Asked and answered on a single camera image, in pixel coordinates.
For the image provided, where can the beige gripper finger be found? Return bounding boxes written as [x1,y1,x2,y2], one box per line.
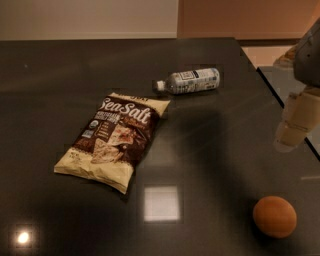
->
[274,87,320,153]

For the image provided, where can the orange fruit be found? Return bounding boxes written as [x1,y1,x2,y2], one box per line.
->
[253,196,297,239]

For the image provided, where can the brown sea salt chip bag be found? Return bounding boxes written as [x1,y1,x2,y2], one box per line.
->
[54,93,169,193]

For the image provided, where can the clear plastic water bottle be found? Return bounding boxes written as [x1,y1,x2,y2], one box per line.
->
[153,68,220,95]

